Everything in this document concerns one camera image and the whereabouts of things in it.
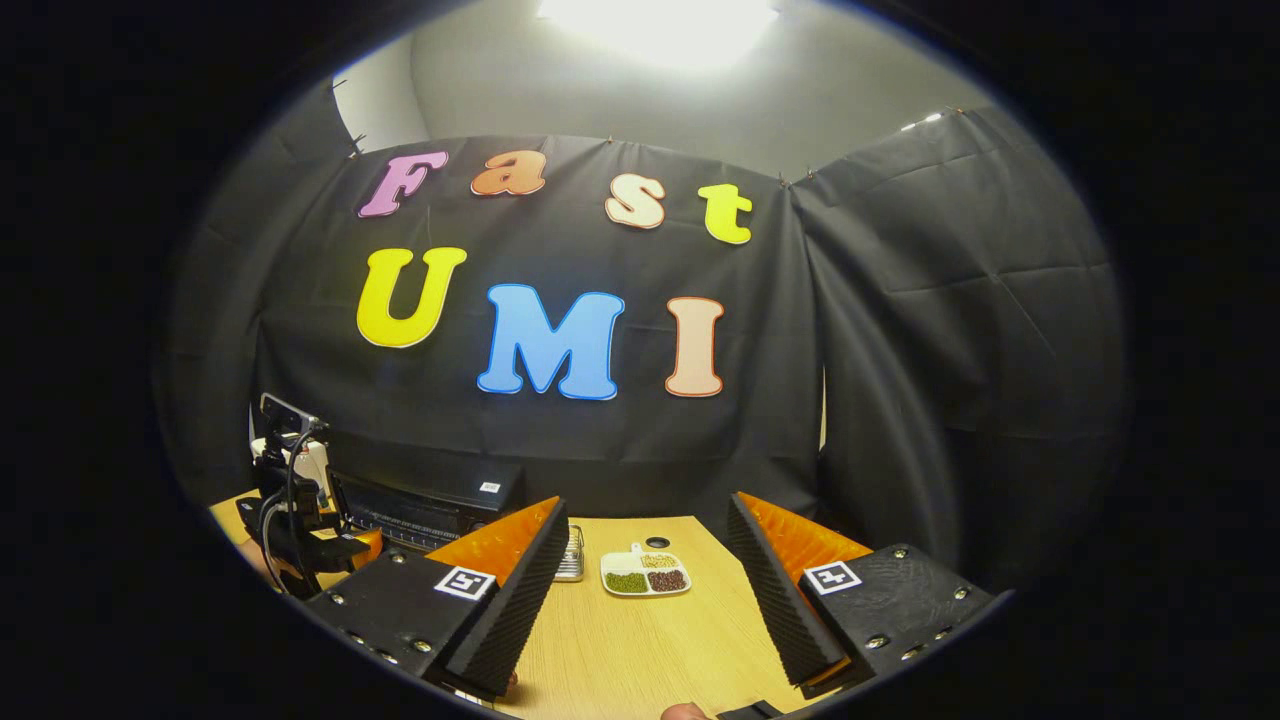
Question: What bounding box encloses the large ceiling light panel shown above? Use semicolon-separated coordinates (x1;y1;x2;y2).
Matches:
538;0;781;73

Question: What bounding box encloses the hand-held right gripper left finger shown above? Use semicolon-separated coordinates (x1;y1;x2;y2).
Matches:
300;497;571;698

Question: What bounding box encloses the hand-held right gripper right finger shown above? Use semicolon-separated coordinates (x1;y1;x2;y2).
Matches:
728;492;996;701

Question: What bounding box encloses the black backdrop cloth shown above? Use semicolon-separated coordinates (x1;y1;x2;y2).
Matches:
160;75;1126;591

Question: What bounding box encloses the metal wire basket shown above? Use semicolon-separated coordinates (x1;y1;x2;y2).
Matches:
553;525;587;584

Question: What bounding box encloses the white divided dish of beans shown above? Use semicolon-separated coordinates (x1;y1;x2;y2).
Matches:
600;543;693;599

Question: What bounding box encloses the black electric oven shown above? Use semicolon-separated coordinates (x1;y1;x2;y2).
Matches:
328;455;527;554

